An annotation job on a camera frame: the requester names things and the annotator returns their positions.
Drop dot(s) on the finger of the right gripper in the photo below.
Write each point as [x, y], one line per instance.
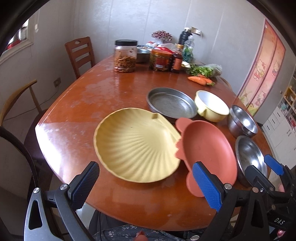
[274, 165]
[257, 179]

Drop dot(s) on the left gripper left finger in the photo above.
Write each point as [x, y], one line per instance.
[82, 184]

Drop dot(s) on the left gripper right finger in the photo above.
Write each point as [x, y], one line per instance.
[210, 185]

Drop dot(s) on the wide stainless steel bowl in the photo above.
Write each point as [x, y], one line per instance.
[248, 153]

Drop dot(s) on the deep stainless steel bowl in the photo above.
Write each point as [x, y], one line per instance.
[240, 123]

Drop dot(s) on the yellow shell-shaped plate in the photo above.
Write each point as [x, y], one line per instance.
[137, 145]

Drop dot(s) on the yellow bowl with handle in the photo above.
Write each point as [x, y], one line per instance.
[210, 106]

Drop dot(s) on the round metal pan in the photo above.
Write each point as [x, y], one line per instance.
[171, 103]

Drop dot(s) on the pink Hello Kitty door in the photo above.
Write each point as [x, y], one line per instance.
[264, 70]

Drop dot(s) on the rear orange carrot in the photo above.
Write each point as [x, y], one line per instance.
[207, 79]

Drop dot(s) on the orange carrot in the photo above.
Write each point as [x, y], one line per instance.
[207, 79]
[198, 80]

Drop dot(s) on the front orange carrot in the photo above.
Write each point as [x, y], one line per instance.
[198, 80]

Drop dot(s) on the bag of green vegetables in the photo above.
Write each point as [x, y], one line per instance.
[210, 70]

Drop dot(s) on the curved light wood chair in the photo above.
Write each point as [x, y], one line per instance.
[22, 110]

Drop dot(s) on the brown sauce bottle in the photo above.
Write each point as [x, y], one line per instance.
[177, 59]

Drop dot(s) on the red lidded tin jar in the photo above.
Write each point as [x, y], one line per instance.
[160, 60]

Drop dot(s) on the clear bottle with green contents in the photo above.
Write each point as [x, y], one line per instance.
[188, 48]

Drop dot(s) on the brown wooden slat chair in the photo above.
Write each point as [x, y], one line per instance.
[80, 52]

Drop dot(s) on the plastic jar with black lid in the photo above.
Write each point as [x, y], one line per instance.
[125, 55]

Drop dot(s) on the metal bowl behind jars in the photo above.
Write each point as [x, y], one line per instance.
[143, 54]

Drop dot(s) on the red snack package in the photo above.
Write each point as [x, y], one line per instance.
[164, 49]

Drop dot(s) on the black thermos bottle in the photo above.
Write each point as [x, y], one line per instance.
[184, 35]

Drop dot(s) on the low wall outlet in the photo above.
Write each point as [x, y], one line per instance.
[57, 82]

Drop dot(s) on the wall power socket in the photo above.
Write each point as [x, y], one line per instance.
[196, 31]

